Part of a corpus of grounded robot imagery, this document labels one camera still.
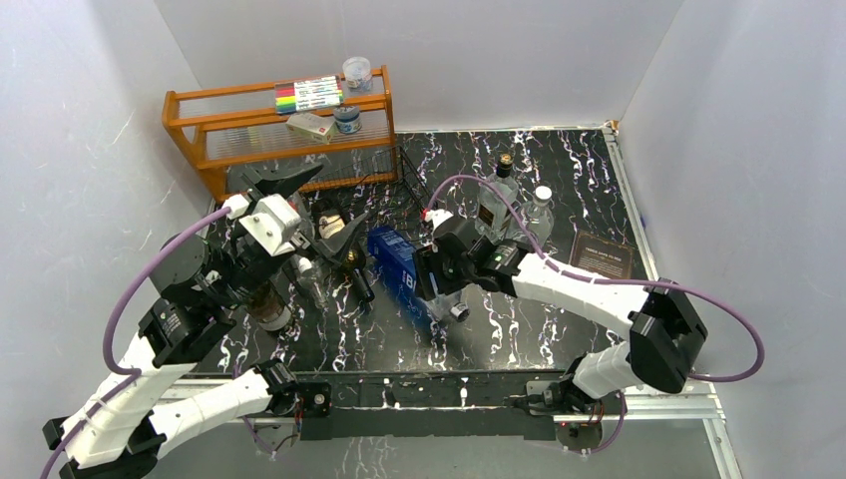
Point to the dark hardcover book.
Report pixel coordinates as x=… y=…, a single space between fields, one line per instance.
x=607 y=258

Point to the blue water bottle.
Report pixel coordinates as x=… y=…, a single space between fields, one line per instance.
x=393 y=254

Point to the orange wooden shelf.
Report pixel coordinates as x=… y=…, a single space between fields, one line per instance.
x=221 y=128

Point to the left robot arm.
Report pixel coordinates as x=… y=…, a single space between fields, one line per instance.
x=174 y=313

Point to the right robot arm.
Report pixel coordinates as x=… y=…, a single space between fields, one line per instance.
x=661 y=333

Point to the small blue tin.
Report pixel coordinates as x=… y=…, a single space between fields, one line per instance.
x=347 y=119

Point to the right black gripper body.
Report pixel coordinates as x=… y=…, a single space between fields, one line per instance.
x=453 y=274

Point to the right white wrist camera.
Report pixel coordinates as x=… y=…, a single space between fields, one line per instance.
x=433 y=219

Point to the clear bottle red label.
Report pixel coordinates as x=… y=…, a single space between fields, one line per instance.
x=311 y=276

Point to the clear plastic round container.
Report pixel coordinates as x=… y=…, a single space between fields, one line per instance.
x=357 y=73

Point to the dark wine bottle white label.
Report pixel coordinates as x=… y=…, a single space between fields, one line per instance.
x=353 y=269

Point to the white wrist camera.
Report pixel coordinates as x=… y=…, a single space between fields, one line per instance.
x=433 y=219
x=273 y=221

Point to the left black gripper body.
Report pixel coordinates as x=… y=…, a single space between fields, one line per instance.
x=252 y=271

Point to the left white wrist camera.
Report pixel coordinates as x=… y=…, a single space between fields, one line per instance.
x=273 y=221

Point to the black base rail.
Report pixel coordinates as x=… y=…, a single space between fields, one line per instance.
x=477 y=403

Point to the pack of coloured markers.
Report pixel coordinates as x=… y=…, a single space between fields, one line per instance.
x=307 y=95

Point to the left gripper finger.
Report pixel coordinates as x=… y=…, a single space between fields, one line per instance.
x=338 y=239
x=284 y=182

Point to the dark wine bottle left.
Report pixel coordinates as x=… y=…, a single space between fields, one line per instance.
x=267 y=307

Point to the black wire wine rack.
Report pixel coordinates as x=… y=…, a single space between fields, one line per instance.
x=384 y=186

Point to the small white cardboard box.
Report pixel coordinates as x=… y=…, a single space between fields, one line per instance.
x=312 y=127

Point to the square clear liquor bottle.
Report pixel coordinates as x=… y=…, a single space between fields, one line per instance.
x=493 y=216

